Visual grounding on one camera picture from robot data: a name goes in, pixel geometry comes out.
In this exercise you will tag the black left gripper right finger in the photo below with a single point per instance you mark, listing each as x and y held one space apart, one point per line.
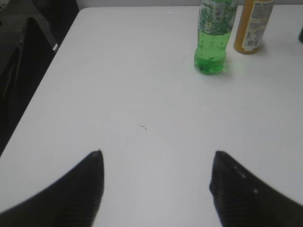
243 200

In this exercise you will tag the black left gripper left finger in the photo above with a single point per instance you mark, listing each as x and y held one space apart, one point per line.
71 201

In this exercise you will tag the green sprite bottle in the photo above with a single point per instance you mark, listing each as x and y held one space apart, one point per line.
215 24

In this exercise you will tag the dark red wine bottle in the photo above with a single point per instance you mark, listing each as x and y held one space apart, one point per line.
300 37

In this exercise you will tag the orange juice bottle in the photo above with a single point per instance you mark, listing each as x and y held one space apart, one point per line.
252 25

